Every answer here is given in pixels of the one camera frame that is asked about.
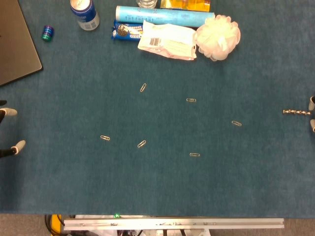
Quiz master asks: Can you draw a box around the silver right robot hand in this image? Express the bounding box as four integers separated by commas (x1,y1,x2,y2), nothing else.
309,95,315,133

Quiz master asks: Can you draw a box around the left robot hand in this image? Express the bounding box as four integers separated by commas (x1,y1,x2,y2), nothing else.
0,100,26,158

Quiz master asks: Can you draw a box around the grey closed laptop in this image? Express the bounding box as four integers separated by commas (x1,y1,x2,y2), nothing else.
0,0,44,87

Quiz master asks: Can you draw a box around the white mesh bath loofah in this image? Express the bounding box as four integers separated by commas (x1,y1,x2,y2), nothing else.
195,14,242,61

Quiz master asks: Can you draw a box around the yellow part under table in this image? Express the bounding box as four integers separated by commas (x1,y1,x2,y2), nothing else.
51,214,62,236

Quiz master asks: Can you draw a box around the blue soda can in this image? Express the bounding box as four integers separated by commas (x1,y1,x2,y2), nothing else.
70,0,100,31

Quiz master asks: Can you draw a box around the blue cookie pack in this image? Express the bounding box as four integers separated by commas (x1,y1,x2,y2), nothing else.
112,20,145,42

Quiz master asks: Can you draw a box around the white crumpled plastic package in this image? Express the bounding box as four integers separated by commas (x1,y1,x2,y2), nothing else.
137,20,198,61

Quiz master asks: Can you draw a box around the orange yellow printed box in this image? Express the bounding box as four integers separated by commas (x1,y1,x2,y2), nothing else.
160,0,212,12

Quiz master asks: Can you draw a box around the teal felt table mat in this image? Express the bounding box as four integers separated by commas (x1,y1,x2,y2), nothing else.
0,0,315,219

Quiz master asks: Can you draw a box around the clear plastic water bottle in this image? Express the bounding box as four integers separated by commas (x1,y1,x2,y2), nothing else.
136,0,158,9

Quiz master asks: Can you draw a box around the light blue cylindrical tube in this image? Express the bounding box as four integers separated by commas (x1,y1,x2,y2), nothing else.
115,5,216,28

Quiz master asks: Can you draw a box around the black cable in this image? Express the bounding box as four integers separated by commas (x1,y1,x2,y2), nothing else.
44,215,54,235

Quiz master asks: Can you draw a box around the aluminium profile rail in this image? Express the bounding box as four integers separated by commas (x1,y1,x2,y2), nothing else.
63,218,285,231

